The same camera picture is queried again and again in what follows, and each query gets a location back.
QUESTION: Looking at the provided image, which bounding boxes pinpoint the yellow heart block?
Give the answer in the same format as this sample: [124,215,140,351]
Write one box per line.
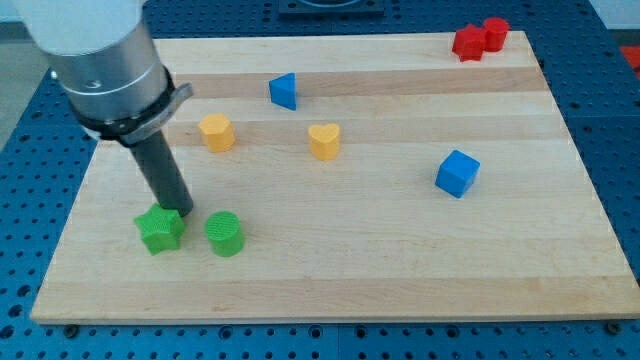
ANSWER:
[308,123,341,161]

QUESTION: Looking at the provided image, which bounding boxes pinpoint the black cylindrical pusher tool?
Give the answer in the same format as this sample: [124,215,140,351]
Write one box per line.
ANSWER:
[130,131,193,217]

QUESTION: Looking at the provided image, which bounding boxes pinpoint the blue cube block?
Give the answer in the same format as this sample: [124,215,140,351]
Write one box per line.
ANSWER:
[435,150,480,198]

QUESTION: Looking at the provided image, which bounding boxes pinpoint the green star block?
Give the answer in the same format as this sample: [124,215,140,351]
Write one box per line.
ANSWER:
[134,204,185,255]

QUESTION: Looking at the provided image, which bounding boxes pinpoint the light wooden board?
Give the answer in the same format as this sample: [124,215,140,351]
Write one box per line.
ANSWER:
[31,31,639,325]

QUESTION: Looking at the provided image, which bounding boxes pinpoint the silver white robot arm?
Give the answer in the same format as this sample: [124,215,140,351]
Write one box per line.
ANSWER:
[13,0,193,147]

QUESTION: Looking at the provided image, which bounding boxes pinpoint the red cylinder block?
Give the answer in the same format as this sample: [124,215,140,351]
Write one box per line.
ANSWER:
[483,17,510,52]

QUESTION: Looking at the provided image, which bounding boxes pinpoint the yellow hexagon block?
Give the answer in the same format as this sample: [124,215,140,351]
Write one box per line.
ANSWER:
[198,113,235,153]

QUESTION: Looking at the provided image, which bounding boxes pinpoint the green cylinder block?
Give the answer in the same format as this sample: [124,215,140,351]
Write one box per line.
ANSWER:
[204,211,245,257]

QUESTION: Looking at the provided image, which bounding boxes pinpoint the blue triangle block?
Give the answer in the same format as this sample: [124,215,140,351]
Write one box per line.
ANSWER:
[269,73,297,111]

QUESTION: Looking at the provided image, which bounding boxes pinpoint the red star block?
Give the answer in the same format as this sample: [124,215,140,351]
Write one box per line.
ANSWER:
[452,24,486,62]

